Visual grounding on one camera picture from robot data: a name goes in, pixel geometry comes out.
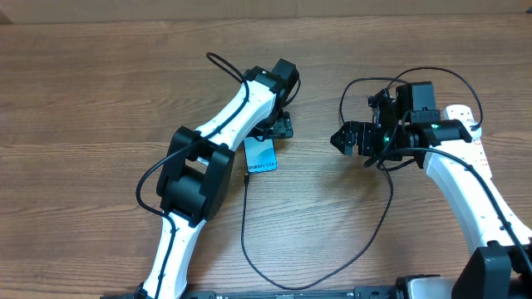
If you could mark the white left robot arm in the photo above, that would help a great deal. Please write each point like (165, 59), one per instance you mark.
(195, 173)

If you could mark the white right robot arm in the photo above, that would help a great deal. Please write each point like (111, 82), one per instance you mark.
(446, 144)

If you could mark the white power strip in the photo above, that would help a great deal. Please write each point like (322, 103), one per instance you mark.
(473, 152)

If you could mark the Samsung Galaxy smartphone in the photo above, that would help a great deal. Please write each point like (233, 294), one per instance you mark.
(260, 155)

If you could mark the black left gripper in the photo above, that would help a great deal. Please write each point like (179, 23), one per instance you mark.
(282, 126)

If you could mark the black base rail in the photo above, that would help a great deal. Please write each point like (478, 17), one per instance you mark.
(270, 295)

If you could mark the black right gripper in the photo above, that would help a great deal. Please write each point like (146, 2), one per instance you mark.
(350, 134)

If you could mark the white charger plug adapter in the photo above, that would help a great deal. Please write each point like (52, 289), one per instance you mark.
(473, 128)

